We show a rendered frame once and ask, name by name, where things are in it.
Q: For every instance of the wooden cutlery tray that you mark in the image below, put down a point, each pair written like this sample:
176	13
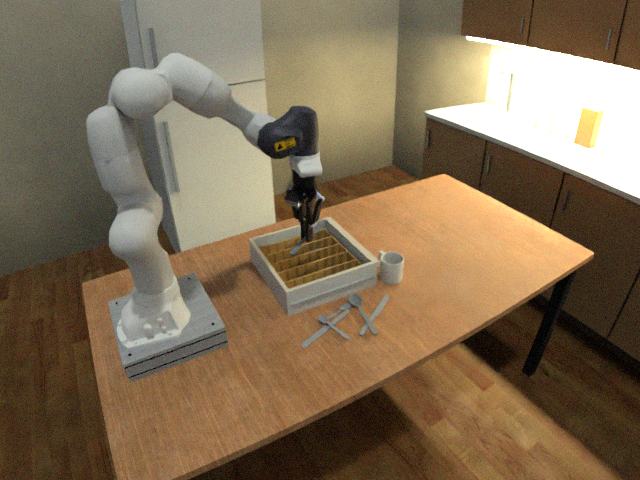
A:
305	266

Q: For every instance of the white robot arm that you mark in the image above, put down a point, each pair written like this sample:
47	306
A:
112	141

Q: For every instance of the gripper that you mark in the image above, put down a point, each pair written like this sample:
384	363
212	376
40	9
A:
305	212

